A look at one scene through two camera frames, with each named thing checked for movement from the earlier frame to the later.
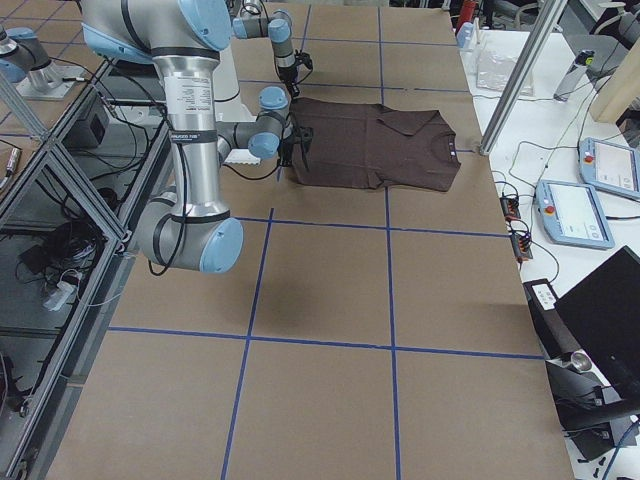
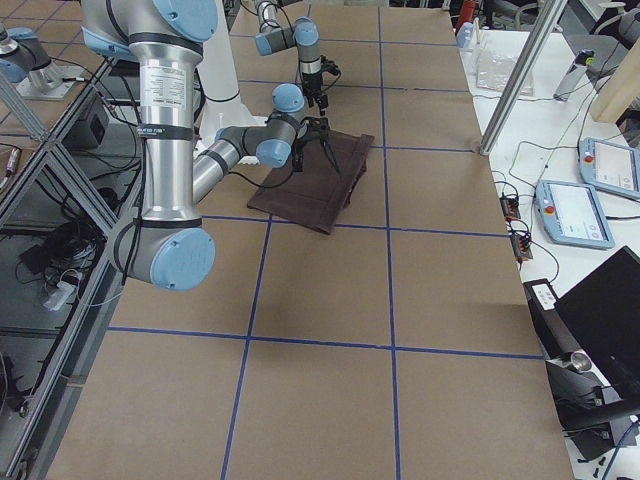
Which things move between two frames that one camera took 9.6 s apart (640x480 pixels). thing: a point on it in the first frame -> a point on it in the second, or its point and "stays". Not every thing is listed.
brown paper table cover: (359, 333) stays
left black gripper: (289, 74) -> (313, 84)
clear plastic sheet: (493, 71) stays
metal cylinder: (581, 361) stays
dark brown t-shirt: (362, 144) -> (316, 195)
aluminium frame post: (522, 75) stays
